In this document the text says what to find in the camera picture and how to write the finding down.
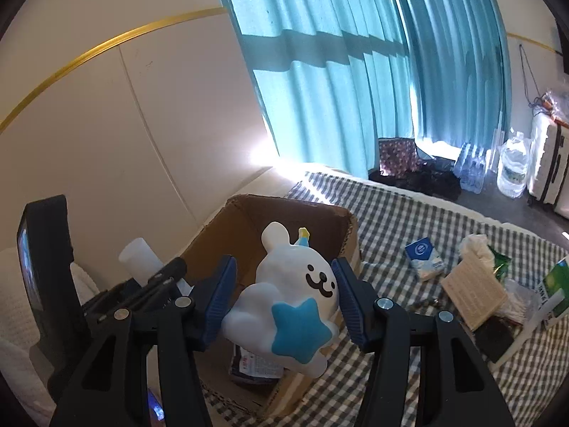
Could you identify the brown cardboard box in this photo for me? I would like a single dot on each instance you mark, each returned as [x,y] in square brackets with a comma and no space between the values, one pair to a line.
[249,227]

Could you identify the teal curtain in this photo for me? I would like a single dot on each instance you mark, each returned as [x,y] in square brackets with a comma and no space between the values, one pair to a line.
[333,75]

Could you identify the white bedding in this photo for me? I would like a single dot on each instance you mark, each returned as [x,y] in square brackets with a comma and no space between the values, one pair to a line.
[17,311]

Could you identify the green snack packet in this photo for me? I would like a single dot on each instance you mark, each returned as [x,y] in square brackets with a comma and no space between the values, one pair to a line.
[500,260]

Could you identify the white suitcase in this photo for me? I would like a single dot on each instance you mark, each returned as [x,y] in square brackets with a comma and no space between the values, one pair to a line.
[551,164]

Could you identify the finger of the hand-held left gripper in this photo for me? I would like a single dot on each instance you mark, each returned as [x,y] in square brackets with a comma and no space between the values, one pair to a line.
[155,278]

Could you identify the clear plastic bag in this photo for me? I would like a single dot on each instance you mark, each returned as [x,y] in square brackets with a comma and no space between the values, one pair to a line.
[553,104]

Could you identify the floral dark bag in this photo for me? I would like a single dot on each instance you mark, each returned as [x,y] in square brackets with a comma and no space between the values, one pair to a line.
[426,182]

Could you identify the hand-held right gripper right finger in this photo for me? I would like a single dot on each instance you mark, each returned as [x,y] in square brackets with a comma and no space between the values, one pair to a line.
[351,304]

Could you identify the beige woven card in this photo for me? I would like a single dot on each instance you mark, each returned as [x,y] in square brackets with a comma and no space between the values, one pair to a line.
[473,296]

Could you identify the large clear water jug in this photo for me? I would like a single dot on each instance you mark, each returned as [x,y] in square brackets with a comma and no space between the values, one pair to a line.
[513,169]

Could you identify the blue white tissue pack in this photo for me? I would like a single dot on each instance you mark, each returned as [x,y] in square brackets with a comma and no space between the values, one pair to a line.
[422,258]

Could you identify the floral patterned bag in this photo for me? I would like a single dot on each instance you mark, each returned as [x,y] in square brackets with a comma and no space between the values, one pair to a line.
[398,155]

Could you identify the pack of water bottles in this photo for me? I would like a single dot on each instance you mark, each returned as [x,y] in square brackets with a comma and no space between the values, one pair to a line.
[471,169]

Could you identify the green white box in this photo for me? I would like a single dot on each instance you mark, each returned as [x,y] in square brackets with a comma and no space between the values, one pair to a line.
[555,289]

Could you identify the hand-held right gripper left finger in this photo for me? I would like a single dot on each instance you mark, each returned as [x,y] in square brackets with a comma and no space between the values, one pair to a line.
[220,298]

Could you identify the dark packet with red label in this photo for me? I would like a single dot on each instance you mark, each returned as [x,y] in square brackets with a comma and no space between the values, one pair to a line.
[253,364]

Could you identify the crumpled white cloth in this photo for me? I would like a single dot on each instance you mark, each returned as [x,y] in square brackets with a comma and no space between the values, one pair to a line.
[475,249]

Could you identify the white bunny plush toy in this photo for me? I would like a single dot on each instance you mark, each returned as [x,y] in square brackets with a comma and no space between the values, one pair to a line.
[284,275]

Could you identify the white plastic cylinder bottle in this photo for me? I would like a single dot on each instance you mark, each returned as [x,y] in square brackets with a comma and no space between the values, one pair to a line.
[138,258]

